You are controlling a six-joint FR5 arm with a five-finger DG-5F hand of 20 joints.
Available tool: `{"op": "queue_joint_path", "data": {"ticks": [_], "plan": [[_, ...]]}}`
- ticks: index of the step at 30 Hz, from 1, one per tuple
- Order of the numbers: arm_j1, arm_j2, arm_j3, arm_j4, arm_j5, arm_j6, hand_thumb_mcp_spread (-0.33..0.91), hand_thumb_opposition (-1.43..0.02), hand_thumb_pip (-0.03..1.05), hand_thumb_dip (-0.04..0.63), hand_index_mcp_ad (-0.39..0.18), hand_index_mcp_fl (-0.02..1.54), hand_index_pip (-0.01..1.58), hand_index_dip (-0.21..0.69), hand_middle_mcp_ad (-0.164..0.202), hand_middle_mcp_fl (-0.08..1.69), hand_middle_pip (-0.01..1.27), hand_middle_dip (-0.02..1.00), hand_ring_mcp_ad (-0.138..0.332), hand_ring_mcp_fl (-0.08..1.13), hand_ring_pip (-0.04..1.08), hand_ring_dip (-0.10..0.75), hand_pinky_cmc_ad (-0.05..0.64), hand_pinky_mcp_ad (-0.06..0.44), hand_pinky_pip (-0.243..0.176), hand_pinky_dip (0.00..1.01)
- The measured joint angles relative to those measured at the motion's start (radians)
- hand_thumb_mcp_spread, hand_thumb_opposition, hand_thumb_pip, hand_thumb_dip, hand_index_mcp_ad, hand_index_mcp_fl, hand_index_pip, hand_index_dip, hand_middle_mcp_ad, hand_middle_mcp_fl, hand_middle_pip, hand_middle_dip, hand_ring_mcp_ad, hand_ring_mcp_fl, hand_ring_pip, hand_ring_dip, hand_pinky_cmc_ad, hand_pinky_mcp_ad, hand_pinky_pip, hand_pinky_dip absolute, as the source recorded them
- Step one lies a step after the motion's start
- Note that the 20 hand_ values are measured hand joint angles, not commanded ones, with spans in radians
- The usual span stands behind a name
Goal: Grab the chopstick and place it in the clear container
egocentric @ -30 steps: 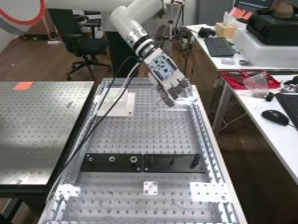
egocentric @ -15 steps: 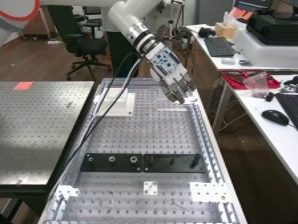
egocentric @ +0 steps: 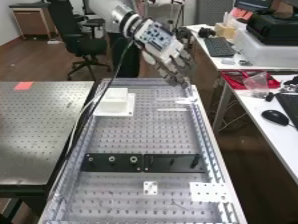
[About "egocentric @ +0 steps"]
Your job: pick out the white perforated plate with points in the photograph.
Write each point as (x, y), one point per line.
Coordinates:
(208, 192)

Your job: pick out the black computer mouse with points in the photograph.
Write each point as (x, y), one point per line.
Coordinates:
(275, 117)

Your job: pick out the clear box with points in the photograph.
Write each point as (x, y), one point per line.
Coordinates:
(147, 133)

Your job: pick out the white desk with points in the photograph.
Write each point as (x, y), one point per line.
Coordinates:
(231, 63)
(271, 140)

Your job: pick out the wooden cabinet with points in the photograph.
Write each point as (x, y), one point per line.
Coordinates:
(31, 20)

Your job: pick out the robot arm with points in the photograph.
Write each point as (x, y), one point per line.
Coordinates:
(120, 15)

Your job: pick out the black office chair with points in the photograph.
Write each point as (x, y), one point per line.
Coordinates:
(84, 43)

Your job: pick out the red tape patch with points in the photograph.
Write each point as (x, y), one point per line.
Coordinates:
(23, 86)

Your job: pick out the red tray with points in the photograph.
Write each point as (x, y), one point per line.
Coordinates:
(233, 80)

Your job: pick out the clear plastic cup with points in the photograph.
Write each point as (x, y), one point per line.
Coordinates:
(257, 83)

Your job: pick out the black plate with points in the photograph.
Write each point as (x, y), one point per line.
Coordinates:
(160, 163)

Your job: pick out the black printer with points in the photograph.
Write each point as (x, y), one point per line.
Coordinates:
(275, 28)

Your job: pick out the black keyboard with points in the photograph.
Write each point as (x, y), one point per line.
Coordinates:
(290, 108)
(219, 46)

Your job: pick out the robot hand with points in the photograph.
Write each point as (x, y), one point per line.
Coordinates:
(161, 43)

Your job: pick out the small white square bracket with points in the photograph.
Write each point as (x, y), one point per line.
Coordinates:
(151, 187)

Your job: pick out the small white box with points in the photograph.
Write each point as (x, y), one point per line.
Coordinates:
(116, 100)

